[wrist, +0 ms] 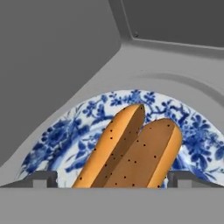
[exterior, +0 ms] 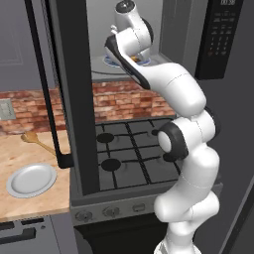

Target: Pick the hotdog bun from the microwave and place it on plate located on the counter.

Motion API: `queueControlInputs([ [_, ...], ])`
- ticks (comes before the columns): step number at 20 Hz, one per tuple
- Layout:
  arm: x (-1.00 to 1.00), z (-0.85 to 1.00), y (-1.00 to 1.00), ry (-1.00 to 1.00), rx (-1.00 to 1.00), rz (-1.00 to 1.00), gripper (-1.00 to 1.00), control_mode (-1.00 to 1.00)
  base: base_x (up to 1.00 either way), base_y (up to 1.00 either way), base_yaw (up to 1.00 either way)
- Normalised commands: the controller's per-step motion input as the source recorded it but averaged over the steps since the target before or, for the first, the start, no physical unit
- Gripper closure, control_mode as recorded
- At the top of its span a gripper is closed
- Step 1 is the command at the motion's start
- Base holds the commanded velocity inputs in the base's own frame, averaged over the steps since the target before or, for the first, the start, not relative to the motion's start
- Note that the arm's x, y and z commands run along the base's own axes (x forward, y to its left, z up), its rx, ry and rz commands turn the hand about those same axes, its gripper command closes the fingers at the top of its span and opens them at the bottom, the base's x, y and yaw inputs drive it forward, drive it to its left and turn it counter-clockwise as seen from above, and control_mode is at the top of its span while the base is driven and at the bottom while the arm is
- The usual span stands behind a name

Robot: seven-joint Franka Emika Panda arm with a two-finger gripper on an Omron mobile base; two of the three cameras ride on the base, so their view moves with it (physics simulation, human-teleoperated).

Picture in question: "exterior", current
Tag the grey wall socket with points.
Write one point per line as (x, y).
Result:
(6, 109)

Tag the grey round plate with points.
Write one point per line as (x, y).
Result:
(31, 179)

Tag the grey stove knob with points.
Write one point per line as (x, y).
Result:
(83, 216)
(111, 211)
(139, 207)

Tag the black microwave oven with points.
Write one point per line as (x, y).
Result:
(215, 39)

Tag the blue-rimmed white plate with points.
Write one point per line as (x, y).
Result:
(109, 61)

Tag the dark grey microwave door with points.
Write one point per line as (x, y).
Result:
(76, 99)

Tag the wooden spoon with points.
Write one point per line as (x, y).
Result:
(30, 136)

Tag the grey stove with gas hob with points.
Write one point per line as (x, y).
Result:
(132, 155)

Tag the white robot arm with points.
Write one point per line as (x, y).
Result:
(185, 89)

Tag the grey wall cupboard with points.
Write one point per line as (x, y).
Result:
(16, 39)

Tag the hotdog bun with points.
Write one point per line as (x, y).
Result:
(134, 58)

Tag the grey dishwasher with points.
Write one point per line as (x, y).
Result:
(33, 246)

